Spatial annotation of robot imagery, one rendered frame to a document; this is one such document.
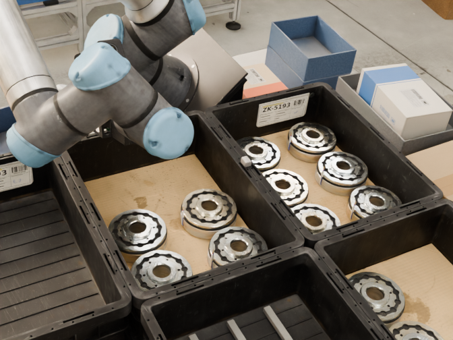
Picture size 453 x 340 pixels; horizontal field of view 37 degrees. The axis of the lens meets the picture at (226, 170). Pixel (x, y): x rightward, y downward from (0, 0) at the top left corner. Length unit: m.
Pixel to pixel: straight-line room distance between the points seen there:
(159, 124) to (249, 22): 2.74
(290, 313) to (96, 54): 0.52
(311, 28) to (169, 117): 1.06
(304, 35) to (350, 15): 1.95
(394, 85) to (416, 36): 2.24
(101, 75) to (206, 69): 0.62
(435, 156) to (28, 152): 0.85
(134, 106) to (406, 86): 0.81
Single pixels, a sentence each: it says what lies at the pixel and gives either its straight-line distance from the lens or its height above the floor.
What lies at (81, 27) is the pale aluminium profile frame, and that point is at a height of 0.18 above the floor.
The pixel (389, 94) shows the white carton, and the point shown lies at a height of 0.90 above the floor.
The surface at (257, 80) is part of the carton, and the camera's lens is 1.75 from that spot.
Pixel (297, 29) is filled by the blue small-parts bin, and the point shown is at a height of 0.81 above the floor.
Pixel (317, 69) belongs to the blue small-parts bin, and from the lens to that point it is 1.79.
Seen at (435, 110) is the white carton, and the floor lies 0.90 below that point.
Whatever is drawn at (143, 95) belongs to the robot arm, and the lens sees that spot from 0.97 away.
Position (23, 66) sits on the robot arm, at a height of 1.16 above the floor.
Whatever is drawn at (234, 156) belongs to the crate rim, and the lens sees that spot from 1.25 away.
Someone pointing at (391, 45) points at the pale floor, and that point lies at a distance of 3.70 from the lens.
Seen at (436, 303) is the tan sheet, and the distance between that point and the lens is 1.23.
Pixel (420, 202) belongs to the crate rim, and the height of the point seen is 0.93.
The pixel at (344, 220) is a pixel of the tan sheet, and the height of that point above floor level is 0.83.
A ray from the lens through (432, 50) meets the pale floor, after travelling 3.75.
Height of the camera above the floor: 1.72
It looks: 40 degrees down
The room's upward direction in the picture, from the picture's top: 7 degrees clockwise
